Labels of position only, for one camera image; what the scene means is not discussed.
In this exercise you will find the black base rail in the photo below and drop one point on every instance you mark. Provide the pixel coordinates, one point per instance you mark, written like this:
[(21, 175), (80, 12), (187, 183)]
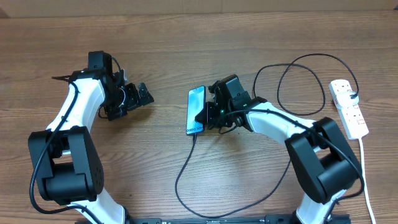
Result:
[(268, 219)]

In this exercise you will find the Galaxy S24+ smartphone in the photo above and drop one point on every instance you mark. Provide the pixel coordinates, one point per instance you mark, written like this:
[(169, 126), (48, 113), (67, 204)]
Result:
[(196, 103)]

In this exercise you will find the white power strip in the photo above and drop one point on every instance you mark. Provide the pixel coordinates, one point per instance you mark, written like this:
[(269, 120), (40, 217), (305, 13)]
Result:
[(348, 109)]

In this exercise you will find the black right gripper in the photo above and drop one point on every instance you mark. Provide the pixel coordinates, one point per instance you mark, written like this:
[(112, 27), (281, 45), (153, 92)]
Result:
[(209, 119)]

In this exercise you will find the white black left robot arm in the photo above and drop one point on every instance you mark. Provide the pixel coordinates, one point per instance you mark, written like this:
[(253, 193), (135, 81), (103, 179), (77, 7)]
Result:
[(68, 173)]

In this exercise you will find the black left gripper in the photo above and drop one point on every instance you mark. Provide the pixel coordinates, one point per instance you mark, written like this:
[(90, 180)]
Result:
[(134, 100)]

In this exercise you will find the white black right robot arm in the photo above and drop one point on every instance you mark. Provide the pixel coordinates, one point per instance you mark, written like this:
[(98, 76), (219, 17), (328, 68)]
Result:
[(324, 163)]

